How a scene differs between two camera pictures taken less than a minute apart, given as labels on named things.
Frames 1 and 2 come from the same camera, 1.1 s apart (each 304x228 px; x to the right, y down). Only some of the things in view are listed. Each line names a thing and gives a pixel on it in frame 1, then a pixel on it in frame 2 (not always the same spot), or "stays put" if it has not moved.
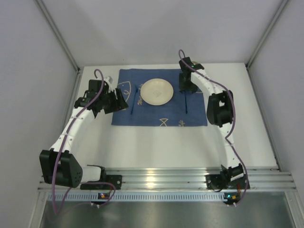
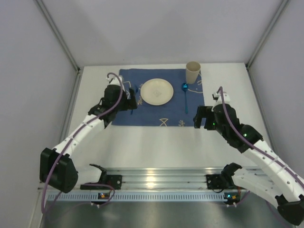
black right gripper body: [187, 85] -> [203, 116]
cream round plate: [156, 91] stays put
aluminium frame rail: [184, 179] stays put
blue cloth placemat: [154, 99] stays put
